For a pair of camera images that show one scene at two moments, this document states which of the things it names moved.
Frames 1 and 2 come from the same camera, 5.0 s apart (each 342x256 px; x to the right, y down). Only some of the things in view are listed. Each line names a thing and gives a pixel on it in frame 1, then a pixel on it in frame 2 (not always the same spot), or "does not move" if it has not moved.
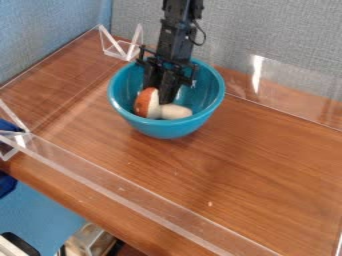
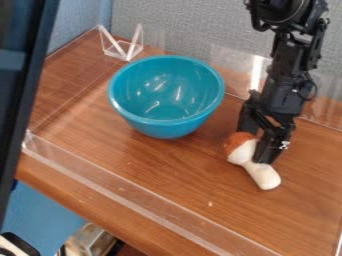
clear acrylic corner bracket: (119, 48) does not move
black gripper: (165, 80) → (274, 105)
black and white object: (12, 246) does not move
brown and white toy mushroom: (148, 107) → (239, 150)
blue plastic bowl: (202, 96) does not move
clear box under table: (91, 241) does not move
